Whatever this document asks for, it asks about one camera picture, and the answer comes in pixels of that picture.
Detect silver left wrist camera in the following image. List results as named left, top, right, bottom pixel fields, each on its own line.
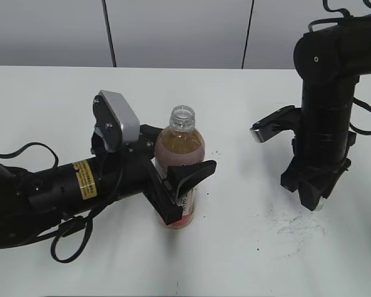
left=93, top=90, right=140, bottom=153

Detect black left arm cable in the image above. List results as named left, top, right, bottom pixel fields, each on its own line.
left=0, top=141, right=124, bottom=264

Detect grey bottle cap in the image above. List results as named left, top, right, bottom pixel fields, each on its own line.
left=315, top=198, right=326, bottom=212

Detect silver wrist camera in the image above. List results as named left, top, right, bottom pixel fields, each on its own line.
left=93, top=90, right=140, bottom=153
left=250, top=105, right=301, bottom=143

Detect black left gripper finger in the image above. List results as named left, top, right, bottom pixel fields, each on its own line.
left=167, top=160, right=217, bottom=203
left=140, top=124, right=163, bottom=147

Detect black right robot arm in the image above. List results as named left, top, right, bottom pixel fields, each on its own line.
left=277, top=14, right=371, bottom=211

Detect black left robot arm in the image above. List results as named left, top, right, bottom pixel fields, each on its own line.
left=0, top=125, right=216, bottom=249

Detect pink oolong tea bottle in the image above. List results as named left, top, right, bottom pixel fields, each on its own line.
left=154, top=105, right=207, bottom=230

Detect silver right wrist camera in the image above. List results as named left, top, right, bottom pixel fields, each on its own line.
left=250, top=105, right=301, bottom=143

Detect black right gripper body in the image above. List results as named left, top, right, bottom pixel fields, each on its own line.
left=281, top=129, right=356, bottom=192

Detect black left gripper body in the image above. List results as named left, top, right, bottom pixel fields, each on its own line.
left=89, top=132, right=183, bottom=225

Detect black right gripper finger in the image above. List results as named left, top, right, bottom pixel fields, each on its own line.
left=298, top=179, right=322, bottom=211
left=321, top=167, right=346, bottom=199

